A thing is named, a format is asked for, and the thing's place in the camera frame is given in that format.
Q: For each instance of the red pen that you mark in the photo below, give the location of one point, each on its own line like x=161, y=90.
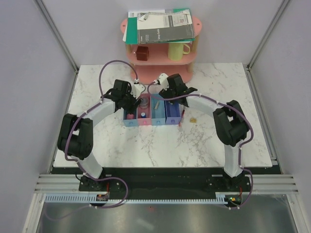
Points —
x=182, y=117

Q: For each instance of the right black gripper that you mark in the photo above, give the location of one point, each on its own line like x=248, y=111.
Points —
x=165, y=93

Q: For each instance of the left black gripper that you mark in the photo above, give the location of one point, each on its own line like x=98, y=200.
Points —
x=131, y=107

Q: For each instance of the purple blue bin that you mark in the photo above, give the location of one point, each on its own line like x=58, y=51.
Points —
x=173, y=114

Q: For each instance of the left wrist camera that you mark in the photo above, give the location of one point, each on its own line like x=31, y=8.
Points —
x=137, y=89

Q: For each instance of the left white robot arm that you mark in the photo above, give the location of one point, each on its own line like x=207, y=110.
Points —
x=76, y=134

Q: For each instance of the clear purple round container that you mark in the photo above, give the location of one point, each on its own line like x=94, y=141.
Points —
x=144, y=103

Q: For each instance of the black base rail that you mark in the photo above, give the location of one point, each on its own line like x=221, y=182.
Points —
x=163, y=183

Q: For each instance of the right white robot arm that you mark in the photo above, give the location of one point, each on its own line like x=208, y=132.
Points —
x=230, y=122

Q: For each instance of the light blue bin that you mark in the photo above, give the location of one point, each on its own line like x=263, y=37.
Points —
x=158, y=116
x=131, y=122

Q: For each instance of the light blue cable duct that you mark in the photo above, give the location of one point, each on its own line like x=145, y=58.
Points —
x=109, y=199

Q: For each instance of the pink wooden shelf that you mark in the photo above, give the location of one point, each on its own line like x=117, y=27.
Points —
x=158, y=61

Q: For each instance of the yellow mug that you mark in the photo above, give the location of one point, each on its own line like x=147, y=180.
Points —
x=176, y=51

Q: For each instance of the pink bin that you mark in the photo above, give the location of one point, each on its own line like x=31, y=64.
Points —
x=144, y=121

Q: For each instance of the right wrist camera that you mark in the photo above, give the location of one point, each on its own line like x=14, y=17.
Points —
x=162, y=80

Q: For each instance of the stack of manuals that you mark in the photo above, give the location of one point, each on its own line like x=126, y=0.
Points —
x=158, y=26

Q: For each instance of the brown cube box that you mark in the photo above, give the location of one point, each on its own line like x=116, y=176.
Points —
x=142, y=53

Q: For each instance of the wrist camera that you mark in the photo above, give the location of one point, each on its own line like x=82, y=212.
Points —
x=162, y=80
x=137, y=89

